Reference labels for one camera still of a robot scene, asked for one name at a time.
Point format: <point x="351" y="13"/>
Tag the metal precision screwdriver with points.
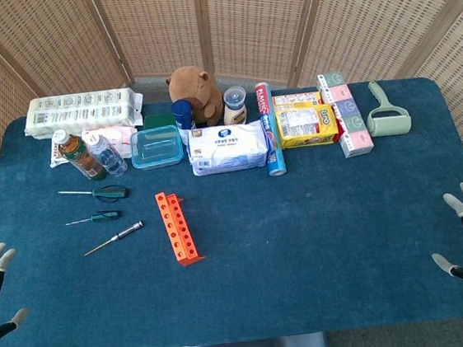
<point x="127" y="230"/>

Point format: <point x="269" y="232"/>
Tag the small green black screwdriver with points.
<point x="107" y="215"/>

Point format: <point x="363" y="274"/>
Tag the large green black screwdriver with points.
<point x="111" y="192"/>

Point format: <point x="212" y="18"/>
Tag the orange test tube rack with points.
<point x="177" y="233"/>

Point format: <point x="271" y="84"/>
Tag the green lint roller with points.
<point x="390" y="123"/>

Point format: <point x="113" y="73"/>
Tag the white red printed packet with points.
<point x="55" y="155"/>

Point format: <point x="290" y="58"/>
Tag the green tea bottle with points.
<point x="82" y="156"/>

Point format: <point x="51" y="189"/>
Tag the pastel tissue box stack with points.
<point x="351" y="128"/>

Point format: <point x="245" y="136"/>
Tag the clear water bottle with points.
<point x="107" y="157"/>

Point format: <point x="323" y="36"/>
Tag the pink white snack bag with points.
<point x="122" y="139"/>

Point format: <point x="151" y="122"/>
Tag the white toilet paper pack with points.
<point x="80" y="112"/>

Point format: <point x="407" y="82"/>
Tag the yellow snack bag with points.
<point x="307" y="126"/>

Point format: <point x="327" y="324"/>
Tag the clear container teal lid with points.
<point x="156" y="146"/>

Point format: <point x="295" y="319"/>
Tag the blue plastic wrap roll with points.
<point x="274" y="156"/>

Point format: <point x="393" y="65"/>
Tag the red white snack box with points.
<point x="294" y="100"/>

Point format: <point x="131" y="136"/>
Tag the dark green box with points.
<point x="159" y="121"/>

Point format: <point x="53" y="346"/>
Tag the blue white spray can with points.
<point x="183" y="114"/>

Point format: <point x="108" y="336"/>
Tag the white wet wipes pack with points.
<point x="228" y="146"/>

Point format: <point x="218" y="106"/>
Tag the mayonnaise bottle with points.
<point x="235" y="111"/>

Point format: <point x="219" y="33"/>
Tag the brown capybara plush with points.
<point x="196" y="90"/>

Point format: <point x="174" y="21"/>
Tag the wicker folding screen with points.
<point x="158" y="24"/>

